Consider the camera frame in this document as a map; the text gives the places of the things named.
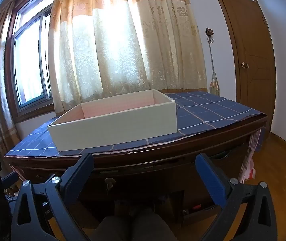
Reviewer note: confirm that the white cardboard box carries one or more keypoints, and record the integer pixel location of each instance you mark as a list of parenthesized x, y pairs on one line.
[(112, 130)]

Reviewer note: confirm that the wooden framed window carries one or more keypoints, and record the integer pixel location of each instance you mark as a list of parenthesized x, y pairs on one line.
[(30, 62)]

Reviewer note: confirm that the large dark wooden drawer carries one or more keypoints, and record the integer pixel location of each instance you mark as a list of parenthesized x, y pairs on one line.
[(145, 178)]

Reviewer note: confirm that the person's grey trousers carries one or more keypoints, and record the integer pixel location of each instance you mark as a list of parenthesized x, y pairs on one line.
[(135, 226)]

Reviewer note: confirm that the brass curtain hook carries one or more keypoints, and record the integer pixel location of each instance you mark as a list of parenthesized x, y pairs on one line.
[(209, 34)]

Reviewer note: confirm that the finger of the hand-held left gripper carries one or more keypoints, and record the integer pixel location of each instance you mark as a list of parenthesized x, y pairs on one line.
[(8, 177)]

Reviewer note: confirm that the brown wooden door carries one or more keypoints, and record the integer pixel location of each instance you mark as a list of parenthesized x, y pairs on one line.
[(253, 42)]

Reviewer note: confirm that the key in drawer lock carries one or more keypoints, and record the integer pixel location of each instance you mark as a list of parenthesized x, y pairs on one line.
[(109, 182)]

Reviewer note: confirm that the blue checked tablecloth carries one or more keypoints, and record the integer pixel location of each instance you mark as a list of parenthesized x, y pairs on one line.
[(208, 110)]

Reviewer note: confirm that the brass door knob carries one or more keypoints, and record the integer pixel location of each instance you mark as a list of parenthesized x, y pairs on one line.
[(245, 65)]

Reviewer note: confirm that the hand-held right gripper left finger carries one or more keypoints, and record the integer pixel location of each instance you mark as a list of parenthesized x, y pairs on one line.
[(79, 175)]

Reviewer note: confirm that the dark wooden desk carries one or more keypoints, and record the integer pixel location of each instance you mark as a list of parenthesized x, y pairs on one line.
[(145, 160)]

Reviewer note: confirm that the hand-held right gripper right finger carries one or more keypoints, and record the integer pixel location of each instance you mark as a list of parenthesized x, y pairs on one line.
[(211, 180)]

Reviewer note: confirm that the pink patterned hanging cloth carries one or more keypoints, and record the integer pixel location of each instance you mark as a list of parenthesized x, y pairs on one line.
[(252, 153)]

